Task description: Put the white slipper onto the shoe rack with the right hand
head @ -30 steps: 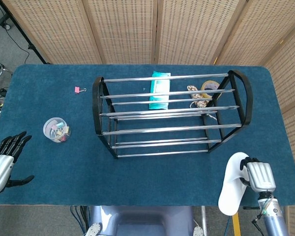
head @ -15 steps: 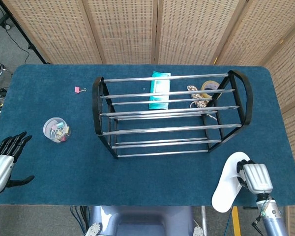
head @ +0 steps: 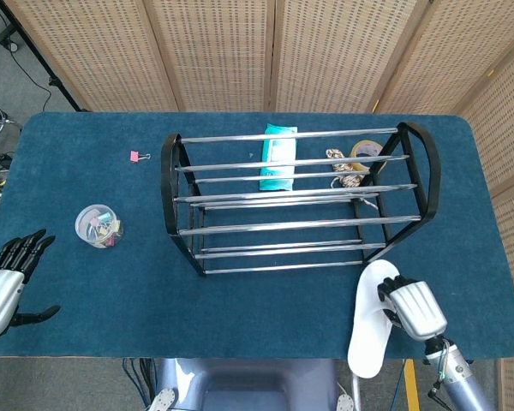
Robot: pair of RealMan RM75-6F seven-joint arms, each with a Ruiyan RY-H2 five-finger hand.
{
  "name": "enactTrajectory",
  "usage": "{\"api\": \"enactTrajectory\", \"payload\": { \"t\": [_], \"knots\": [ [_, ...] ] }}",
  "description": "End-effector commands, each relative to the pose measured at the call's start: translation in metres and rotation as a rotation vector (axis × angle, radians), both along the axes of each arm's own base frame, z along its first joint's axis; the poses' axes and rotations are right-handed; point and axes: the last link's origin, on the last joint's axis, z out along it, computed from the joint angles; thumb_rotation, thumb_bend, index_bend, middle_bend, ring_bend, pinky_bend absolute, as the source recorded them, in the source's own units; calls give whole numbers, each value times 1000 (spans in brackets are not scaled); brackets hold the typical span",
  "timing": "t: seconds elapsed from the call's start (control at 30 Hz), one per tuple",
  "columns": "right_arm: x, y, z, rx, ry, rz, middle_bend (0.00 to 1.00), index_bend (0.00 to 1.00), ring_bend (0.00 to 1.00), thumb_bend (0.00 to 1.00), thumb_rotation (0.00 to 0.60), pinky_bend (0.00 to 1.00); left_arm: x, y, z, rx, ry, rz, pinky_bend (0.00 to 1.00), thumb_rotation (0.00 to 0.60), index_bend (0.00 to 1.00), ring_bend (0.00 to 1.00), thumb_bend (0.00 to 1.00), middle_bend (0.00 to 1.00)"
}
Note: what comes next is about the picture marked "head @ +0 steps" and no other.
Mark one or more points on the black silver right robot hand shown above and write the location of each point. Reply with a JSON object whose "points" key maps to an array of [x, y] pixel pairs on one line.
{"points": [[417, 306]]}

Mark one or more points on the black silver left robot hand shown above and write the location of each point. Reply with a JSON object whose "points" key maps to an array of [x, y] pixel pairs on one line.
{"points": [[0, 295]]}

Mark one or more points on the white slipper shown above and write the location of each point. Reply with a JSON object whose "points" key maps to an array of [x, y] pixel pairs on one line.
{"points": [[366, 334]]}

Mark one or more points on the black chrome shoe rack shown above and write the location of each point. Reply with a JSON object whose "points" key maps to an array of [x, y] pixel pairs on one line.
{"points": [[282, 225]]}

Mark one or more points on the chrome table leg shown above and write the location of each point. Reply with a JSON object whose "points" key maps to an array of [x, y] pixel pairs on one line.
{"points": [[356, 394]]}

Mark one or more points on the blue carpet table cover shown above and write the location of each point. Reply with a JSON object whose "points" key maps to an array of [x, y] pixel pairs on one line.
{"points": [[111, 299]]}

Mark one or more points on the clear jar of binder clips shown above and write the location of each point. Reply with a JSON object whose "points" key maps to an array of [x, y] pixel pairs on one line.
{"points": [[96, 227]]}

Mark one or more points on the yellowish tape roll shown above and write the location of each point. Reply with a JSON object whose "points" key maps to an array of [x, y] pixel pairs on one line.
{"points": [[354, 152]]}

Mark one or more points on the lavender robot torso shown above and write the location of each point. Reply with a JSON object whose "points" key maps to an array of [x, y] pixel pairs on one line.
{"points": [[248, 385]]}

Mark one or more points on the pink binder clip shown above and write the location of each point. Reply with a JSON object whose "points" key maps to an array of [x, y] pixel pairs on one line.
{"points": [[134, 156]]}

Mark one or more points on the teal wet wipes pack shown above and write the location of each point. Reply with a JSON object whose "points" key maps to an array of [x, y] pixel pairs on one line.
{"points": [[278, 147]]}

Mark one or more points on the black stand pole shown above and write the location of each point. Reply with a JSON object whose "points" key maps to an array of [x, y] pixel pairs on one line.
{"points": [[53, 80]]}

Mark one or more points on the woven folding screen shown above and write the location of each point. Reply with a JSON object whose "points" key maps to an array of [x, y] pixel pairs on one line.
{"points": [[218, 51]]}

